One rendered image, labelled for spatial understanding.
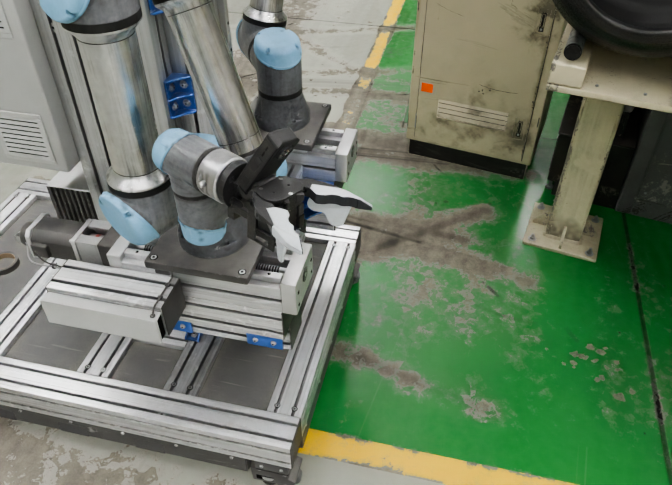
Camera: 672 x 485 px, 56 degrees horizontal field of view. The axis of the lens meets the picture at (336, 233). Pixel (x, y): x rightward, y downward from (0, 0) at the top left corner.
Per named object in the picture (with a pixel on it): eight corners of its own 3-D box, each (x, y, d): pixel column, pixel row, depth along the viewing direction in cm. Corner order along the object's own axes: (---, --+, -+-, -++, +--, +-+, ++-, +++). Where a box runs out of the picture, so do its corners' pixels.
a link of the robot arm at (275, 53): (265, 100, 159) (261, 49, 150) (249, 77, 168) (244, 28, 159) (309, 91, 162) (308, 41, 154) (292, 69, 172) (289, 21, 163)
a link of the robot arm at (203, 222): (251, 223, 111) (245, 171, 104) (203, 256, 104) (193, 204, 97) (220, 205, 115) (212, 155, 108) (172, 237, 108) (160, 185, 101)
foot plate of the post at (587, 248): (534, 204, 259) (536, 196, 257) (602, 220, 251) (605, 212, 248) (522, 243, 240) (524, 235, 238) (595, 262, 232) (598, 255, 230)
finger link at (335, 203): (368, 224, 94) (306, 218, 94) (373, 190, 90) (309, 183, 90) (368, 236, 91) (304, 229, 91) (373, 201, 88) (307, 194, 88)
